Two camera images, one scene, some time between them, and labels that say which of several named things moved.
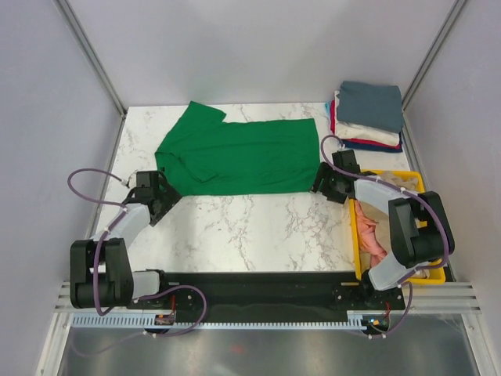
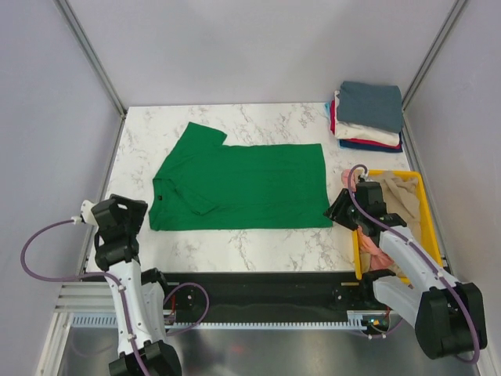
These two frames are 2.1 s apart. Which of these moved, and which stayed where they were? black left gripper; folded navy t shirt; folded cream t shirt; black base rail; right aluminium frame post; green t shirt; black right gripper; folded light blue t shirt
Moved: black right gripper; black left gripper; green t shirt
Stayed: right aluminium frame post; folded light blue t shirt; folded navy t shirt; folded cream t shirt; black base rail
